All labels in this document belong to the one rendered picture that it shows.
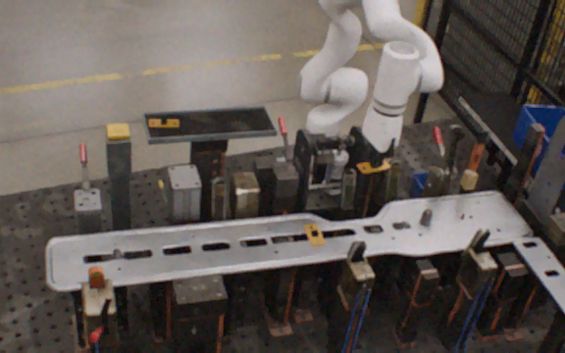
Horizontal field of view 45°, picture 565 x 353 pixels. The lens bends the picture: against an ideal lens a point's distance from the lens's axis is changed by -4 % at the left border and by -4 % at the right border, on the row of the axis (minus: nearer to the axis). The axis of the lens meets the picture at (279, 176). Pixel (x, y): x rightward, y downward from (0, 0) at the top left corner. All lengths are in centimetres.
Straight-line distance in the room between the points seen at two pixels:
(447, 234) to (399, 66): 61
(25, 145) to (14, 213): 158
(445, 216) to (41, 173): 231
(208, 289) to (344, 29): 86
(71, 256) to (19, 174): 200
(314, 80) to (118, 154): 65
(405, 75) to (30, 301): 124
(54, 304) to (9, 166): 182
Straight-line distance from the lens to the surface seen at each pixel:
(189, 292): 167
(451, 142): 211
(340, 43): 210
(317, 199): 208
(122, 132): 195
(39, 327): 206
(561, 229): 211
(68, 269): 178
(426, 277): 189
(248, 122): 202
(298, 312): 209
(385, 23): 171
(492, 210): 218
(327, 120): 231
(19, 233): 235
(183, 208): 189
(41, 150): 393
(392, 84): 163
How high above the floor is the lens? 225
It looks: 37 degrees down
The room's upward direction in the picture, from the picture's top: 8 degrees clockwise
